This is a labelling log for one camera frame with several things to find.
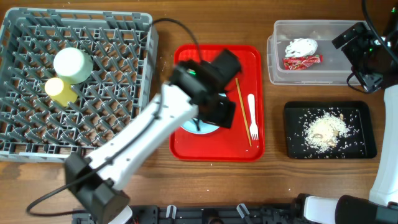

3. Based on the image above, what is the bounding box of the yellow plastic cup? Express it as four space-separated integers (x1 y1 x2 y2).
44 77 78 107

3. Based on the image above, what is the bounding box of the white plastic fork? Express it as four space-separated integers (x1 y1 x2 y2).
248 94 259 140

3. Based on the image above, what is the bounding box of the grey dishwasher rack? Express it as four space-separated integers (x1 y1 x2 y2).
1 7 159 162

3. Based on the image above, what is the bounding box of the large light blue plate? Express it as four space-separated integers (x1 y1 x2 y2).
180 93 228 135

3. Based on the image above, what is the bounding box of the red snack wrapper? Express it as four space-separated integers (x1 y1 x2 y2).
283 54 323 70

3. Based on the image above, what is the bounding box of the red plastic tray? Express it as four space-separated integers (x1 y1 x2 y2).
169 44 265 162

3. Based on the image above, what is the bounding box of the wooden chopstick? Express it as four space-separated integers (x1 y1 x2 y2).
235 78 252 147

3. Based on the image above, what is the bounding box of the spilled rice food waste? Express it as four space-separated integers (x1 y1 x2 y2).
286 107 366 159

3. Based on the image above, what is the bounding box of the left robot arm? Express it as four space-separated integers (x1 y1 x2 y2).
65 59 241 223

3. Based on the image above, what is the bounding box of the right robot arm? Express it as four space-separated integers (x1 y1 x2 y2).
291 1 397 224

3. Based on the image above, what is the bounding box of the clear plastic bin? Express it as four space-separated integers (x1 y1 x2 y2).
267 20 357 85

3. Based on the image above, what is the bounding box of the white napkin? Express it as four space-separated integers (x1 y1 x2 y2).
285 38 318 58

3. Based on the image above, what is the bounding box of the black plastic tray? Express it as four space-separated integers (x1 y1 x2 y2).
284 101 377 159

